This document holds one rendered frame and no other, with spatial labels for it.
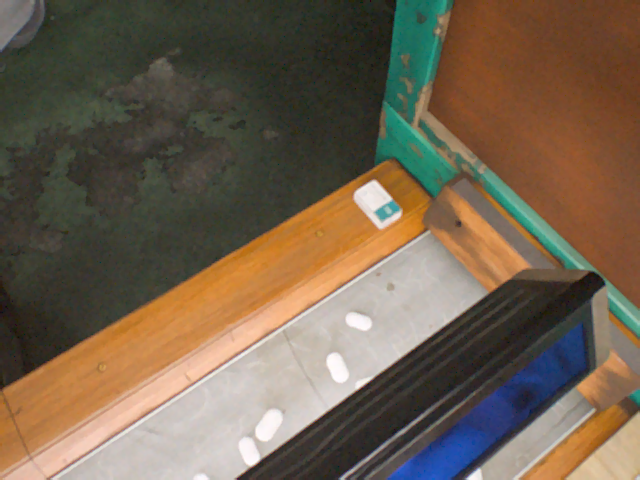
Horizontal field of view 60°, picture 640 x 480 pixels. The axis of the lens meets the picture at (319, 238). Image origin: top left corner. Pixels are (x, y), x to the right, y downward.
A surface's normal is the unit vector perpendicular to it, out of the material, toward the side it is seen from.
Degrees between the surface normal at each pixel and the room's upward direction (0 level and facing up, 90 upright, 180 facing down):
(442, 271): 0
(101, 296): 0
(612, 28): 90
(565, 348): 58
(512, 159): 90
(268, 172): 0
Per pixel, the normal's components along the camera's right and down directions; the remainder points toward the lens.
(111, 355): 0.00, -0.49
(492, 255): -0.75, 0.28
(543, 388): 0.49, 0.34
